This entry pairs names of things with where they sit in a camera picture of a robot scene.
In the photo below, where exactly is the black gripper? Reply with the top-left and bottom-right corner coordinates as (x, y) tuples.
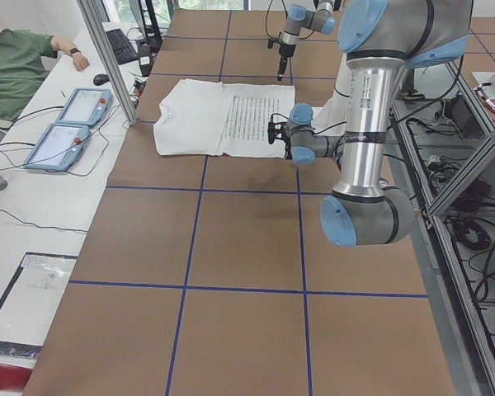
(267, 114), (290, 145)
(267, 31), (296, 81)

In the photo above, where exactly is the teach pendant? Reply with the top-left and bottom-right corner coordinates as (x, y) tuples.
(56, 87), (113, 127)
(23, 123), (90, 172)

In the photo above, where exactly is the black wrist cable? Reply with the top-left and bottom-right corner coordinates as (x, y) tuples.
(265, 0), (314, 42)
(271, 111), (347, 160)

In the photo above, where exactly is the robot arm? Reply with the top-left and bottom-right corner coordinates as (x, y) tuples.
(267, 1), (473, 247)
(266, 0), (345, 81)

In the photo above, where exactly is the black computer mouse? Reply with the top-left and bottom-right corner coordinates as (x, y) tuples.
(92, 73), (110, 86)

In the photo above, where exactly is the person in green shirt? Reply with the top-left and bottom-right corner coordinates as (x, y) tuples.
(0, 0), (91, 193)

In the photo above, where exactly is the black keyboard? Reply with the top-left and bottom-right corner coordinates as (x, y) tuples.
(106, 29), (138, 65)

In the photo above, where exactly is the upper teach pendant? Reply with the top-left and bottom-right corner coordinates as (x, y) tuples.
(56, 87), (113, 127)

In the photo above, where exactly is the aluminium frame post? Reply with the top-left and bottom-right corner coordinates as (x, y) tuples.
(77, 0), (137, 126)

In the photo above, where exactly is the lower teach pendant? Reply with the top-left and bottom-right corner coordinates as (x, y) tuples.
(23, 123), (90, 172)

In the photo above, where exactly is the white long-sleeve printed shirt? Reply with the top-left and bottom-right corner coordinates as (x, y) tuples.
(153, 78), (295, 158)

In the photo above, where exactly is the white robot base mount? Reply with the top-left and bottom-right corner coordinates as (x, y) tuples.
(313, 54), (351, 136)

